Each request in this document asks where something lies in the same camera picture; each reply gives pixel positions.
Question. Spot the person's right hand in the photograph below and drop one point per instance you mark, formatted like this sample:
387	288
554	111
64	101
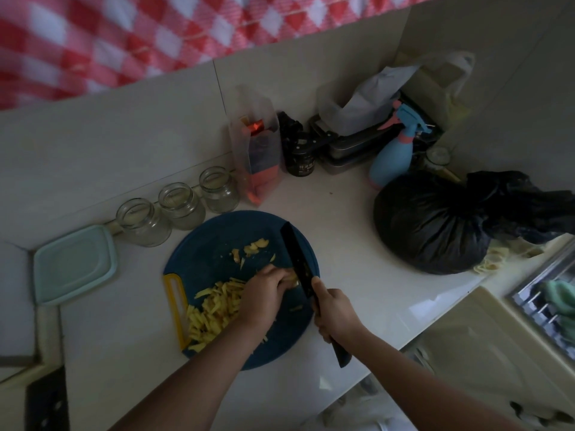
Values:
336	312

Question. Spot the person's left hand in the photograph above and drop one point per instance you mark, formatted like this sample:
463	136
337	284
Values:
263	296

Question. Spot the person's right fingers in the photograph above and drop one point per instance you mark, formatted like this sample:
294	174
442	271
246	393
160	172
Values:
320	305

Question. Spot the person's left fingers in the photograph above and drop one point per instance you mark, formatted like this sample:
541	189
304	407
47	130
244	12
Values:
281	278

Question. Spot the yellow potato piece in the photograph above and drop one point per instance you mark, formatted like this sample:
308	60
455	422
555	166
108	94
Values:
293	279

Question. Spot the black kitchen knife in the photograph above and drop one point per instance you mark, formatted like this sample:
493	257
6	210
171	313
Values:
302	270

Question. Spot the person's left forearm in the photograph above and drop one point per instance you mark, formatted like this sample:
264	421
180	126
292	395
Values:
188	381

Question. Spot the person's right forearm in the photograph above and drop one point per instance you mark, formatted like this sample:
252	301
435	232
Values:
431	386

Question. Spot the small yellow potato scraps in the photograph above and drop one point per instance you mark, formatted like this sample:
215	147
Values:
251	249

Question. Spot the round blue cutting board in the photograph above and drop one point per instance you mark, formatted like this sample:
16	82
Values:
233	282

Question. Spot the pile of yellow potato strips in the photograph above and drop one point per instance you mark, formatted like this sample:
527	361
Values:
213	309

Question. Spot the clear glass jar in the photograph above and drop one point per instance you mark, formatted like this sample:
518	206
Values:
182	205
143	221
219	189

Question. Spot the black jar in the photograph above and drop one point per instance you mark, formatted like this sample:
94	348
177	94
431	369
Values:
298	152

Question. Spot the clear bag with red packet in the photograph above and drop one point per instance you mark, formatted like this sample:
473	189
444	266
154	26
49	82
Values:
256	148

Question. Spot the metal tray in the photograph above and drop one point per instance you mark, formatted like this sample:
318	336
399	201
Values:
350	145

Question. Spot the black plastic bag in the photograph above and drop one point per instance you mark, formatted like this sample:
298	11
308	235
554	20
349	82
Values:
449	219

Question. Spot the blue spray bottle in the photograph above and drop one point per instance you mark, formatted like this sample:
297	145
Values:
394	152

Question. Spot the pale yellow noodle bundle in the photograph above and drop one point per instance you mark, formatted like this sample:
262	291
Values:
494	258

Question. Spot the cream cabinet door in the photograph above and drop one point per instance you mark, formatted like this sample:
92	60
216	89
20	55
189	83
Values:
494	354

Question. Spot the small jar with white lid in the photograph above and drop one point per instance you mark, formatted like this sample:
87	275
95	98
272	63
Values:
438	159

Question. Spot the pale green container lid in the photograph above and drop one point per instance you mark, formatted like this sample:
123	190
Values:
74	265

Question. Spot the white plastic bag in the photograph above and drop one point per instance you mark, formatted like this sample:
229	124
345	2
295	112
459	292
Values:
386	91

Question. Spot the metal dish rack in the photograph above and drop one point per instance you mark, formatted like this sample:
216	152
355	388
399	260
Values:
546	300

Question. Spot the green cloth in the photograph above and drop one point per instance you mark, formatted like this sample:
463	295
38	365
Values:
561	305

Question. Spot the black object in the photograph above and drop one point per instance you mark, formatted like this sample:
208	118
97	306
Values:
47	401

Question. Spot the red white checkered curtain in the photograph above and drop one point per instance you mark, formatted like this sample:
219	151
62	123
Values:
157	35

